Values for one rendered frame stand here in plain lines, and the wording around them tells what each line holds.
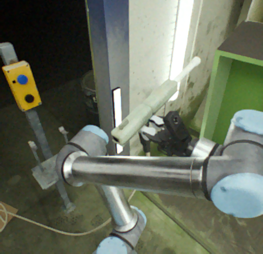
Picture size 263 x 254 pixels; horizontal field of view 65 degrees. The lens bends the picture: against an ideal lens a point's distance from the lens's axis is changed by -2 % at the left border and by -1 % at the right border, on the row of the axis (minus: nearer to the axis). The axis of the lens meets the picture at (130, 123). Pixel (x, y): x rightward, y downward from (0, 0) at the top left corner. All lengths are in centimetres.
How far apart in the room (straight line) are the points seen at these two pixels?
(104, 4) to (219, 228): 203
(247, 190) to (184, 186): 12
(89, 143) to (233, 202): 54
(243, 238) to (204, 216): 36
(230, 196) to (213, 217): 190
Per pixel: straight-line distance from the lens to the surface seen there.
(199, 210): 230
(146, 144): 76
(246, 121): 50
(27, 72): 126
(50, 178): 157
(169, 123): 57
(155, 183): 48
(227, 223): 233
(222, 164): 42
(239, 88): 167
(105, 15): 125
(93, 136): 81
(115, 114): 153
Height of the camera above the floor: 201
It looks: 40 degrees down
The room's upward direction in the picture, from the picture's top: straight up
